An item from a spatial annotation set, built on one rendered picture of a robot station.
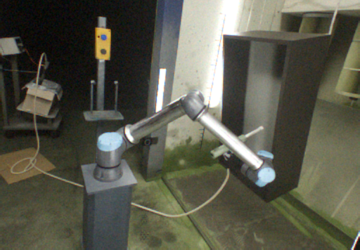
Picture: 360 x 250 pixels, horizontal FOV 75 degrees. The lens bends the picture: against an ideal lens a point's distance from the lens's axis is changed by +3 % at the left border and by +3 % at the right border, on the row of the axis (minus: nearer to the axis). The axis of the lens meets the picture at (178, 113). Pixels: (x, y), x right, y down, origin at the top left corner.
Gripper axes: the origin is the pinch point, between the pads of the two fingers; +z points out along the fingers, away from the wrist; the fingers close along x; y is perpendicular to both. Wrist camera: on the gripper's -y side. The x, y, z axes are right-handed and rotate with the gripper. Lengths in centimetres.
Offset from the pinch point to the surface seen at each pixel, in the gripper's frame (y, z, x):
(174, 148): 47, 84, -9
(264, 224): 94, -14, 21
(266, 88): -20, 17, 63
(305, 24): -43, 54, 160
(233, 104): -7, 35, 40
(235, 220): 85, -1, 0
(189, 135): 40, 84, 14
